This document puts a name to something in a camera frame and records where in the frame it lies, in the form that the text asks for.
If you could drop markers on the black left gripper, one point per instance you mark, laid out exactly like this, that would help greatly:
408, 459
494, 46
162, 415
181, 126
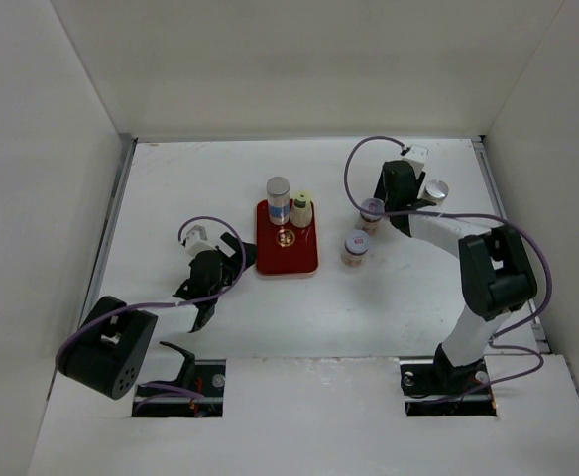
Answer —
235, 262

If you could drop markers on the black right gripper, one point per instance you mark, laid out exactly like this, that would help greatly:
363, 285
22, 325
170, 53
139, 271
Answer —
381, 192

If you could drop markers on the tall jar blue label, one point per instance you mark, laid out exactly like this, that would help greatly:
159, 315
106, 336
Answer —
278, 198

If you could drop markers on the yellow cap spice bottle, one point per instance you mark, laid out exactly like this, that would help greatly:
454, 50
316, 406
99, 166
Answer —
301, 212

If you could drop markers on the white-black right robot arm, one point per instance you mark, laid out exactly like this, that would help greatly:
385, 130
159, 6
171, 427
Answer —
496, 279

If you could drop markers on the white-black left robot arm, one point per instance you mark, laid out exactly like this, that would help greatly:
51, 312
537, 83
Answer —
107, 352

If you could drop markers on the red lacquer tray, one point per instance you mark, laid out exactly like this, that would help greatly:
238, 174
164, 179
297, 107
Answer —
285, 250

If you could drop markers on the red-white lid sauce jar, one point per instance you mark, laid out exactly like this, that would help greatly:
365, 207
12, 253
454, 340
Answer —
355, 247

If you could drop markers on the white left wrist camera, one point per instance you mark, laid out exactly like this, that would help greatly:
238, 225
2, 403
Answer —
196, 241

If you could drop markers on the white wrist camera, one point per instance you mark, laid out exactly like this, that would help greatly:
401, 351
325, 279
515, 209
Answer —
196, 241
416, 155

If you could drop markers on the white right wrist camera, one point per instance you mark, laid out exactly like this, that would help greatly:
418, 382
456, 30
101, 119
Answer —
416, 155

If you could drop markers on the left aluminium side rail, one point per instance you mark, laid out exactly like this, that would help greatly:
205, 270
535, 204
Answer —
129, 144

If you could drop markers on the aluminium side rail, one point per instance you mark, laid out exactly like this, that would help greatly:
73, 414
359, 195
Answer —
129, 144
517, 277

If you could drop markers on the right aluminium side rail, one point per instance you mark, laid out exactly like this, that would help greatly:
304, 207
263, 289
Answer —
517, 277

